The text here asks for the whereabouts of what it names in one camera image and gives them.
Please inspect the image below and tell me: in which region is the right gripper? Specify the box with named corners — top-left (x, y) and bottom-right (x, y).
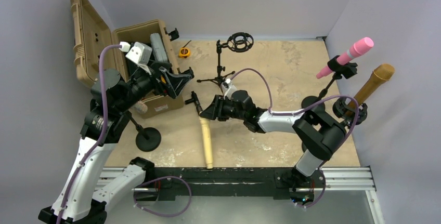
top-left (201, 94), bottom-right (247, 121)

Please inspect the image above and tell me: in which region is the pink mic round-base stand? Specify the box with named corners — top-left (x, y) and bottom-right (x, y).
top-left (301, 55), bottom-right (358, 108)

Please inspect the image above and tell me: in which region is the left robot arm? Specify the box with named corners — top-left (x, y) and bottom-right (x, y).
top-left (38, 62), bottom-right (194, 223)

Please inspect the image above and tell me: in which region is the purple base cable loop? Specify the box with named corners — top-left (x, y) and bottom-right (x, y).
top-left (133, 175), bottom-right (193, 218)

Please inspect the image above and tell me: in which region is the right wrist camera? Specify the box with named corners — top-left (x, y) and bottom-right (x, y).
top-left (221, 78), bottom-right (237, 99)

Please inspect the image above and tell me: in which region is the glitter microphone with grey head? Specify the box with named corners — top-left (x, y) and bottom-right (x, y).
top-left (133, 101), bottom-right (148, 114)

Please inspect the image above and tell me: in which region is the black tripod mic stand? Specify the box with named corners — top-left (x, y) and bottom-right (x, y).
top-left (197, 32), bottom-right (255, 87)

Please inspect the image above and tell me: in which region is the gold microphone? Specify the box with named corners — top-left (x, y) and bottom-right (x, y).
top-left (353, 63), bottom-right (395, 106)

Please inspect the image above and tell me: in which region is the yellow tape measure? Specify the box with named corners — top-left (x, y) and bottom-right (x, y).
top-left (178, 40), bottom-right (191, 59)

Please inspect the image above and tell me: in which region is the black mic clip adapter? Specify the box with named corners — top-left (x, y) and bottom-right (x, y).
top-left (184, 91), bottom-right (203, 115)

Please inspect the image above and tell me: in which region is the cream beige microphone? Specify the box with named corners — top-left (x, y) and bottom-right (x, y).
top-left (199, 117), bottom-right (213, 169)

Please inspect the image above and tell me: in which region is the black round-base mic stand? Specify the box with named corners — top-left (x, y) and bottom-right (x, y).
top-left (126, 111), bottom-right (161, 152)

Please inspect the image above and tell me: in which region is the tan hard equipment case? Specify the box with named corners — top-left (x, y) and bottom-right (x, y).
top-left (70, 0), bottom-right (184, 118)

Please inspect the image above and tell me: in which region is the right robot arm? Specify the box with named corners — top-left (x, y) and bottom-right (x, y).
top-left (199, 90), bottom-right (347, 186)

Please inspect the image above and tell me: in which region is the pink microphone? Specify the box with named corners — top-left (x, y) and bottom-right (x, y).
top-left (316, 37), bottom-right (374, 79)

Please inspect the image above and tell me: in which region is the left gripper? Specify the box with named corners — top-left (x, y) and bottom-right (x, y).
top-left (115, 59), bottom-right (190, 113)

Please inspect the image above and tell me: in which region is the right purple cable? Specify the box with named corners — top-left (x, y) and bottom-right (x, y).
top-left (230, 68), bottom-right (360, 148)

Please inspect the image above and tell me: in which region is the gold mic shock-mount stand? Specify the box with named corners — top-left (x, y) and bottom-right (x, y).
top-left (332, 98), bottom-right (368, 127)

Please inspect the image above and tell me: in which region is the grey plastic tool case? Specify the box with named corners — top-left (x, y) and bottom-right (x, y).
top-left (150, 33), bottom-right (168, 63)

